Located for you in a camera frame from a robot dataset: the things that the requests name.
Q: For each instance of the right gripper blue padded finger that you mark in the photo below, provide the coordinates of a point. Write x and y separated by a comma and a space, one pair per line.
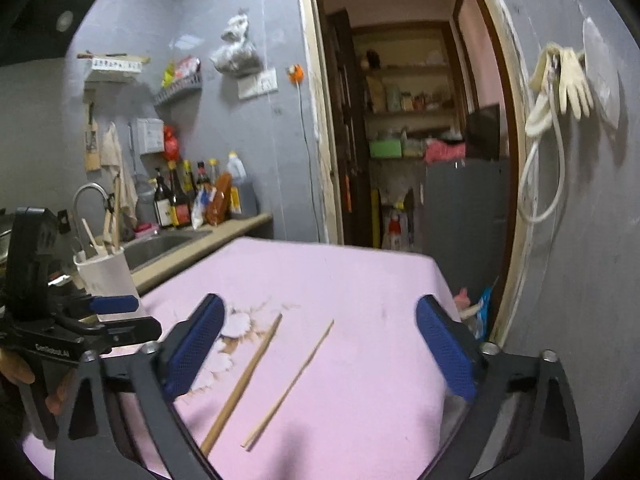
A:
95, 440
542, 440

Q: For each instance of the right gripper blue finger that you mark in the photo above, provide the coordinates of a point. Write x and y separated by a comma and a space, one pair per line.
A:
110, 303

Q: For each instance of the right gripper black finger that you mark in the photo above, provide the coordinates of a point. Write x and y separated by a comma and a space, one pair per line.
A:
125, 329

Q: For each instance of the white utensil holder cup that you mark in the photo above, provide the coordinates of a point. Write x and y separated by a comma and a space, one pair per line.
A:
108, 276

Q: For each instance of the thick brown wooden chopstick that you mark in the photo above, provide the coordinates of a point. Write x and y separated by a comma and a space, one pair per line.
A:
236, 394

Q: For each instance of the pale thin wooden chopstick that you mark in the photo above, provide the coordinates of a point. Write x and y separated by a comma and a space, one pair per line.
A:
259, 429

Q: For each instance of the thin bamboo chopstick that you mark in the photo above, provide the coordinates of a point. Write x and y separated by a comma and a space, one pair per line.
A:
98, 248

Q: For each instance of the dark round wooden chopstick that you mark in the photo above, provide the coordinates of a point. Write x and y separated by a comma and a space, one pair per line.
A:
116, 212

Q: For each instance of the steel kitchen sink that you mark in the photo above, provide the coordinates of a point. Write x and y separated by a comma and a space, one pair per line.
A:
148, 249

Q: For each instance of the chrome kitchen faucet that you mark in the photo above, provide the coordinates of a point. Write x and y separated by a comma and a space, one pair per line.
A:
90, 202

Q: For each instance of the person's left hand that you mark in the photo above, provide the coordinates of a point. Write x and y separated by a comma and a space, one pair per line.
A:
16, 370

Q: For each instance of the dark soy sauce bottle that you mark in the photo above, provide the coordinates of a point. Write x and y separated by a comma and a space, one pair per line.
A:
162, 203

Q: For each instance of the red label sauce bottle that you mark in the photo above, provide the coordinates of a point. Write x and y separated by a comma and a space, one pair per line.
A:
180, 205

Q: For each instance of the blue snack bag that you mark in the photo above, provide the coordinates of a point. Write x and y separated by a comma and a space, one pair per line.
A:
475, 316

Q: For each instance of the brown sauce pouch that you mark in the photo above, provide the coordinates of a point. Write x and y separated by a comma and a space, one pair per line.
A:
218, 206

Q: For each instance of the hanging beige towel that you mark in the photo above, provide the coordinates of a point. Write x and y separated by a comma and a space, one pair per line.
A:
113, 161

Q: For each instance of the wooden knife holder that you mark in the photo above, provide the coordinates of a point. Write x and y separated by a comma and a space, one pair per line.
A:
92, 161

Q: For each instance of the large oil jug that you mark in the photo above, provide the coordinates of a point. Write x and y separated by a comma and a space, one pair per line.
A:
243, 201

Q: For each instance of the red hanging bag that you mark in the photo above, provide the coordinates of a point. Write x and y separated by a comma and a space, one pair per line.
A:
171, 144

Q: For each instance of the pink floral table cloth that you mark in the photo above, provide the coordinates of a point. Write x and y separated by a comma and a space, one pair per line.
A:
347, 388

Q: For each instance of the grey cabinet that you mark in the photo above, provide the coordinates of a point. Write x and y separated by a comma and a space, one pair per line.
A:
463, 209

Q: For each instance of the hanging plastic bag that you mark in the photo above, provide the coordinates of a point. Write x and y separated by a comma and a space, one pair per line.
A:
238, 56

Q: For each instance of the black range hood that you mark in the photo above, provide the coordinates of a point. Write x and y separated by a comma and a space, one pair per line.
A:
43, 30

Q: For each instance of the pink red cloth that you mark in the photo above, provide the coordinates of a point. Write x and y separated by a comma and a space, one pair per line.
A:
440, 151

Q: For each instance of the green box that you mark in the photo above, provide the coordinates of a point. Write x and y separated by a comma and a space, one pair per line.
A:
385, 149

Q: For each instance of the wooden pantry shelf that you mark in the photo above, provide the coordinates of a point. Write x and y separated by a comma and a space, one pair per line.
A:
413, 85

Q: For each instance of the cream rubber gloves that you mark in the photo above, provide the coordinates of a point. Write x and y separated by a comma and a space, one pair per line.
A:
559, 75

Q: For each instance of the white wall box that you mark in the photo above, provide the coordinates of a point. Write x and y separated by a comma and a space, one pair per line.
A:
150, 134

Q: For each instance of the grey wall spice shelf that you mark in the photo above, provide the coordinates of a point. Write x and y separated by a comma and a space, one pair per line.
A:
178, 89

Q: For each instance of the white wall rack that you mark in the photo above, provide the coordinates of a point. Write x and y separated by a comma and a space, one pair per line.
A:
112, 67

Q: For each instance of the white wall socket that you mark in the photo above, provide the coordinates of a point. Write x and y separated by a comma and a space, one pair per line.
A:
258, 84

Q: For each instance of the orange wall hook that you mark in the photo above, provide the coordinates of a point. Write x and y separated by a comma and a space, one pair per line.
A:
296, 74

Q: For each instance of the grey wall-mounted lid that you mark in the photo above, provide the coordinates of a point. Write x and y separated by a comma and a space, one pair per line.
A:
602, 73

